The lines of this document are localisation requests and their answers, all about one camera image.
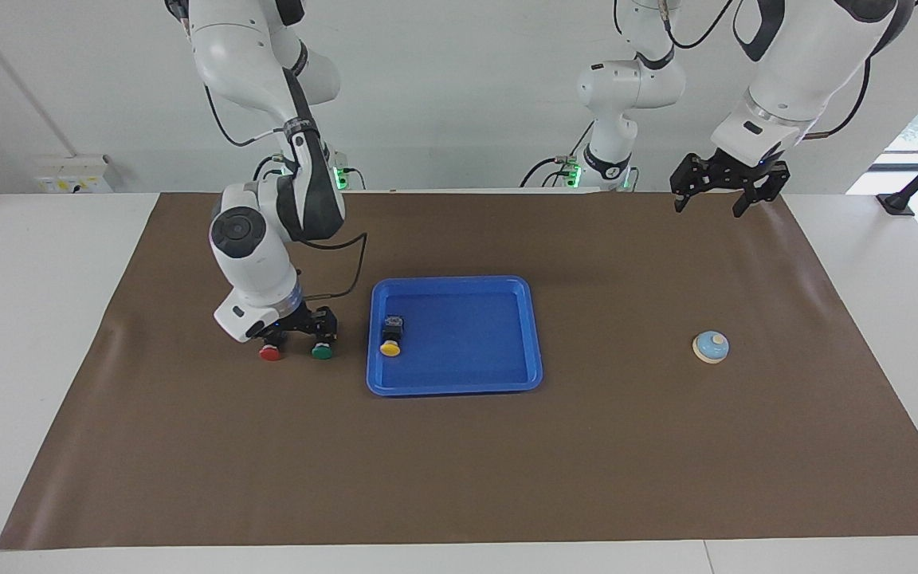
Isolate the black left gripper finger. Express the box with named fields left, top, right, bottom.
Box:
left=733, top=163, right=791, bottom=218
left=670, top=154, right=707, bottom=213

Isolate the yellow push button switch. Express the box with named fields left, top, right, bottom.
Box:
left=379, top=315, right=406, bottom=357

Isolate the blue plastic tray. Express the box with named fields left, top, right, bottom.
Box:
left=367, top=276, right=543, bottom=397

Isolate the light blue desk bell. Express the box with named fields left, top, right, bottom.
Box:
left=692, top=329, right=731, bottom=365

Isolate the brown table mat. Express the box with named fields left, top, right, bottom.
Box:
left=0, top=191, right=918, bottom=551

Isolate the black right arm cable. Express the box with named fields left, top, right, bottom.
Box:
left=204, top=80, right=369, bottom=304

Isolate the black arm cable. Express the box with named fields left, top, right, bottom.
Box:
left=661, top=0, right=874, bottom=141
left=204, top=80, right=369, bottom=304

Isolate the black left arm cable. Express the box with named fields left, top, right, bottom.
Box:
left=661, top=0, right=874, bottom=141

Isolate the black left base cable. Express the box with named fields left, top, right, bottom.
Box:
left=520, top=120, right=595, bottom=189

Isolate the black base cable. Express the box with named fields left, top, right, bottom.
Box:
left=252, top=154, right=294, bottom=186
left=520, top=120, right=595, bottom=189

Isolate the black right base cable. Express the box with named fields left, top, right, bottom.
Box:
left=252, top=154, right=294, bottom=186

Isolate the white wall socket box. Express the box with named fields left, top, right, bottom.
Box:
left=35, top=155, right=115, bottom=195

